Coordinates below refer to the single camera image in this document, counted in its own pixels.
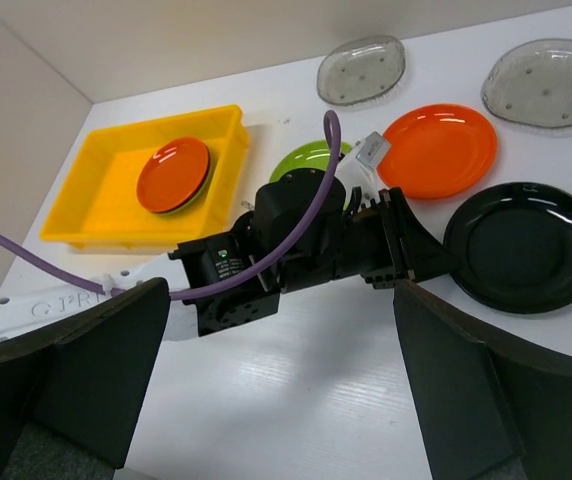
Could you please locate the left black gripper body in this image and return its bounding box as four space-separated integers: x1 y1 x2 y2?
247 168 411 293

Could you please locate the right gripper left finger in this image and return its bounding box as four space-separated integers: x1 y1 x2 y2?
0 278 170 479

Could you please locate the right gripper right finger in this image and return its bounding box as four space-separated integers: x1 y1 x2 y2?
393 281 572 479

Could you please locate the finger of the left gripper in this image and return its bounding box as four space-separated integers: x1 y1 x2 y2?
390 188 460 283

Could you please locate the orange plate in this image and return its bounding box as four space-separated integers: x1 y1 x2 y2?
136 137 211 214
377 104 499 200

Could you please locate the orange plate front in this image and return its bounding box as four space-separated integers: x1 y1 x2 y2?
136 137 211 214

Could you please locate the clear smoky dish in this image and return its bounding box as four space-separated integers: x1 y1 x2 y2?
316 35 406 106
480 38 572 129

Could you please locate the yellow plastic bin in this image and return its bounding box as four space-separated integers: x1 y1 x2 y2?
40 105 249 249

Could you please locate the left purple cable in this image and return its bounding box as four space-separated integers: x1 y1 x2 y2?
0 110 343 302

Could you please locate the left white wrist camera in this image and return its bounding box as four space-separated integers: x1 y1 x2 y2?
335 132 390 202

